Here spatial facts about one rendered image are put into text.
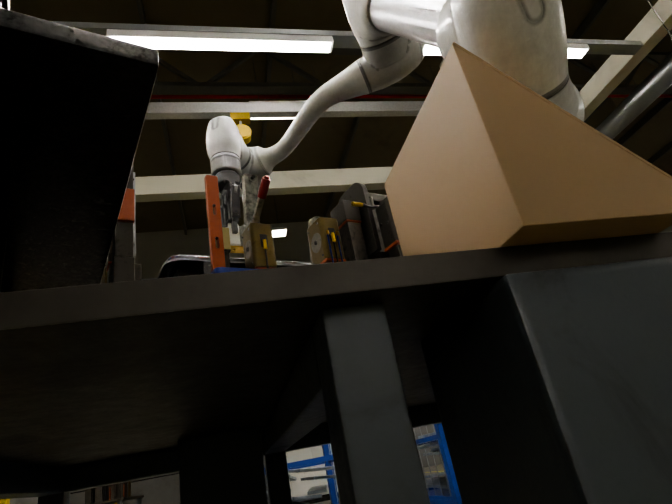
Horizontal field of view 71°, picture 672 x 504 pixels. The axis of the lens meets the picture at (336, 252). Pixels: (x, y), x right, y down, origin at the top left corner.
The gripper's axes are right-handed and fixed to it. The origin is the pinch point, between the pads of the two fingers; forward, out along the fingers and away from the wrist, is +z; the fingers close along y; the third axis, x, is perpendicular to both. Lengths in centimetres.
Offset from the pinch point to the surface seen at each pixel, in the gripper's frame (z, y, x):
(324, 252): 14.9, -22.3, -14.8
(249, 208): 0.4, -16.0, 0.9
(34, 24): 11, -65, 46
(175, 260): 13.3, -10.0, 18.3
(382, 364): 54, -68, 10
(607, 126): -584, 313, -1126
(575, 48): -211, 11, -314
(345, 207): 2.5, -25.0, -22.1
